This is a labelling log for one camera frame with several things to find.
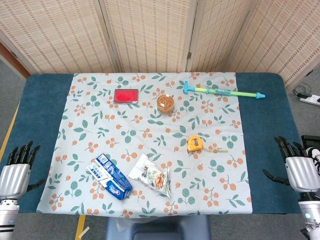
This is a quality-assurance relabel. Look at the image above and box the brown wooden door frame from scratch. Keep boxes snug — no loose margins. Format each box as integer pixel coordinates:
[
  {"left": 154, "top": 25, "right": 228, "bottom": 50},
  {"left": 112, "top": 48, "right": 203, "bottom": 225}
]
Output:
[{"left": 0, "top": 41, "right": 31, "bottom": 79}]

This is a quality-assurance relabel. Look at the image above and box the floral print tablecloth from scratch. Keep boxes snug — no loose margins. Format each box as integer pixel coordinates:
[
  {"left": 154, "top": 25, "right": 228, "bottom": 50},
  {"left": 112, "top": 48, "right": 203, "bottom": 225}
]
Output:
[{"left": 36, "top": 72, "right": 253, "bottom": 219}]

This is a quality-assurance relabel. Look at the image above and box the green blue toy water gun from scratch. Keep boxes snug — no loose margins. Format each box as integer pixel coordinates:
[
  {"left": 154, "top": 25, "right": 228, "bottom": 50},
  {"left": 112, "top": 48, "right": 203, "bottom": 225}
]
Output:
[{"left": 183, "top": 81, "right": 266, "bottom": 100}]

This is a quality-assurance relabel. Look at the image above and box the white black sneaker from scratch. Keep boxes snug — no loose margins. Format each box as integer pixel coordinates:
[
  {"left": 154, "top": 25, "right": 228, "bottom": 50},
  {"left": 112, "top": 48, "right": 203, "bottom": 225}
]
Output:
[{"left": 306, "top": 146, "right": 320, "bottom": 174}]

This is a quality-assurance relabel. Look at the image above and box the clear jar of snacks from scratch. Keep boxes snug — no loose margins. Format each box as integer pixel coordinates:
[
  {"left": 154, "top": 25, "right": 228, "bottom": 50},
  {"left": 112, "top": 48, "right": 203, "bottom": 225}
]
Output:
[{"left": 156, "top": 94, "right": 175, "bottom": 116}]

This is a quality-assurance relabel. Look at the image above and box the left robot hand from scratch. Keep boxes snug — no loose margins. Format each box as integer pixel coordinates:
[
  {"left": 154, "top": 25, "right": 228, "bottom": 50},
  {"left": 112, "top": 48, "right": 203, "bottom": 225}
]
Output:
[{"left": 0, "top": 140, "right": 46, "bottom": 201}]

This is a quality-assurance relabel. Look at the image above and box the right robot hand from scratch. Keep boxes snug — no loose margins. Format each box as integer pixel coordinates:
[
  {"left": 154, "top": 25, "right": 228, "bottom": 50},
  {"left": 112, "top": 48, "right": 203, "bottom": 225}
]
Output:
[{"left": 262, "top": 136, "right": 320, "bottom": 193}]

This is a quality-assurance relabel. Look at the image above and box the white peanut snack bag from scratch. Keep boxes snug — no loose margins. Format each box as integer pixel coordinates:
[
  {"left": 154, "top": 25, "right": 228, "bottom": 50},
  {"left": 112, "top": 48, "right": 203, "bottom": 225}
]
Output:
[{"left": 127, "top": 153, "right": 172, "bottom": 199}]

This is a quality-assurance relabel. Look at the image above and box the white power strip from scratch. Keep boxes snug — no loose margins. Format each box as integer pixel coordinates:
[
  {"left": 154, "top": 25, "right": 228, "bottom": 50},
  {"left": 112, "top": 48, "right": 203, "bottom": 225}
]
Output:
[{"left": 299, "top": 96, "right": 320, "bottom": 105}]

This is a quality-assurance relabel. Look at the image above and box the beige tape strip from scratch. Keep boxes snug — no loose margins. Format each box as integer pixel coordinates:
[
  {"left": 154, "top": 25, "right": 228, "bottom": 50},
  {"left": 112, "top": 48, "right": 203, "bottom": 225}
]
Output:
[{"left": 78, "top": 226, "right": 90, "bottom": 239}]

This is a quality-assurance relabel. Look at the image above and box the yellow tape measure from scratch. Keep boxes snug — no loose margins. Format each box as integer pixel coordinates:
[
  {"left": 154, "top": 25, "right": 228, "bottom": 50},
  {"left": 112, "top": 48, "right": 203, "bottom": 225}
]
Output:
[{"left": 186, "top": 135, "right": 229, "bottom": 154}]

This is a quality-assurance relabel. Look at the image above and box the blue toothpaste box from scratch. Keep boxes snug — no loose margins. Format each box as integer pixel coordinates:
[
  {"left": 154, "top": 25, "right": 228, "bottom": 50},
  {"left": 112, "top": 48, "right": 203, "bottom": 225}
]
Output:
[{"left": 86, "top": 153, "right": 133, "bottom": 202}]

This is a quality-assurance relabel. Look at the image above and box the black box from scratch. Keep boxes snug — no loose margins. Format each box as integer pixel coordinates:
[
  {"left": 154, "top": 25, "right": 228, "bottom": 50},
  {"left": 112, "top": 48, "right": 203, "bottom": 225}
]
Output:
[{"left": 301, "top": 134, "right": 320, "bottom": 151}]

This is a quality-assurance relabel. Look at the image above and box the red black flat case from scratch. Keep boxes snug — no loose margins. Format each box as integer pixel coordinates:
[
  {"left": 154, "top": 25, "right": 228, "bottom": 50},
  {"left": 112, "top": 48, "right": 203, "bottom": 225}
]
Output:
[{"left": 113, "top": 88, "right": 140, "bottom": 105}]

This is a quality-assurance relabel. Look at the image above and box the bamboo folding screen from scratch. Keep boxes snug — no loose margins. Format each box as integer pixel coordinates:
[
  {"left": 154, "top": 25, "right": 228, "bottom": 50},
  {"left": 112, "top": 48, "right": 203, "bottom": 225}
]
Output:
[{"left": 0, "top": 0, "right": 320, "bottom": 87}]

